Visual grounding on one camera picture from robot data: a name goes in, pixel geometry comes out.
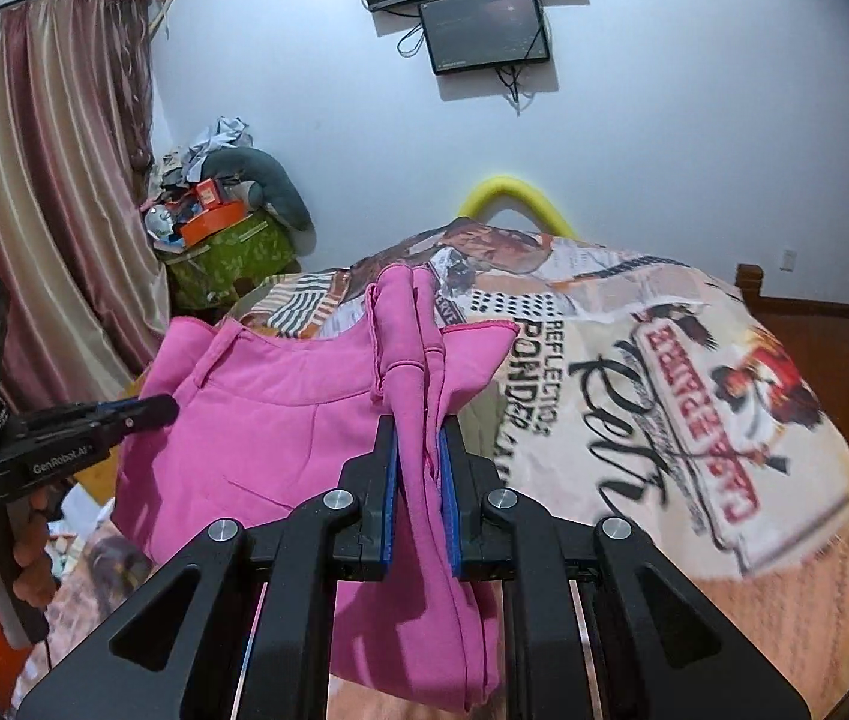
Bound pink striped curtain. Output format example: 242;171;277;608
0;0;170;421

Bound orange box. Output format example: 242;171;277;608
176;202;250;247

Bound green patterned box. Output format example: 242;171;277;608
158;208;302;310

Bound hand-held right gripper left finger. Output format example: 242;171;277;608
15;414;403;720

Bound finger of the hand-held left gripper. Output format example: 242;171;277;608
90;394;180;437

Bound white crumpled cloth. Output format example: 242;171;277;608
184;116;256;167

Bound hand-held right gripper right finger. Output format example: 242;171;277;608
435;420;849;720

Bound looped black cable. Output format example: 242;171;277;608
395;21;427;61

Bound pink pants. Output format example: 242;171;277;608
110;264;521;713

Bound small wall screen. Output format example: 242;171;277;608
418;0;551;77

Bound grey plush pillow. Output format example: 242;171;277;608
203;146;314;230

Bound person's left hand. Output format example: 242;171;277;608
0;487;59;601

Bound printed blanket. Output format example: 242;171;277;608
41;217;849;720

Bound yellow foam tube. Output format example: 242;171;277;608
456;176;575;238

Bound black hanging screen cable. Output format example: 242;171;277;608
495;62;539;112

